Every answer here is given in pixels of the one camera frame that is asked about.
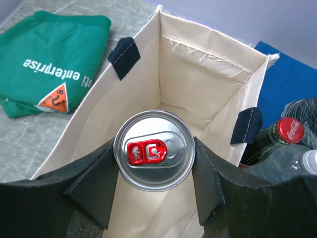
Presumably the green folded t-shirt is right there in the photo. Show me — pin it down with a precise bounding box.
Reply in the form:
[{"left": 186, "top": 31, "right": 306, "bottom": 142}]
[{"left": 0, "top": 11, "right": 111, "bottom": 119}]

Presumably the clear blue cap bottle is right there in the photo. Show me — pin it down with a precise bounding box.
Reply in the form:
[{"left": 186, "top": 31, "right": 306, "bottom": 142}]
[{"left": 245, "top": 144, "right": 317, "bottom": 182}]

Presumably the red top drink can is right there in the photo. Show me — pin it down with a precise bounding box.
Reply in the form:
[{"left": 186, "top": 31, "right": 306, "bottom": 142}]
[{"left": 113, "top": 110, "right": 196, "bottom": 191}]

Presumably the beige canvas tote bag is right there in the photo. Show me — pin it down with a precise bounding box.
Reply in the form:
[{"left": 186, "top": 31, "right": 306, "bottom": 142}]
[{"left": 35, "top": 5, "right": 279, "bottom": 238}]

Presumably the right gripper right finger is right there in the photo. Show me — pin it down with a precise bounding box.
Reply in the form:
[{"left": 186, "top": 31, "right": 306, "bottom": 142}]
[{"left": 192, "top": 139, "right": 317, "bottom": 238}]

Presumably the blue folded cloth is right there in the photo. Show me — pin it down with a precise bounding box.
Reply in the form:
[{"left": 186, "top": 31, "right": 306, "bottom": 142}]
[{"left": 255, "top": 41, "right": 317, "bottom": 128}]

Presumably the red cap cola bottle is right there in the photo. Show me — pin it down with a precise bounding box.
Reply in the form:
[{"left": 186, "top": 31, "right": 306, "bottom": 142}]
[{"left": 239, "top": 117, "right": 305, "bottom": 169}]

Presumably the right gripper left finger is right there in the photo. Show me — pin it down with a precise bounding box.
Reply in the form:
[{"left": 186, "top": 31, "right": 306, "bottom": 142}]
[{"left": 0, "top": 140, "right": 118, "bottom": 238}]

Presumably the dark patterned hanging garment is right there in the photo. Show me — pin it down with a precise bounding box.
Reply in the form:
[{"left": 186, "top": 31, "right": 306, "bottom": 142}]
[{"left": 281, "top": 97, "right": 317, "bottom": 149}]

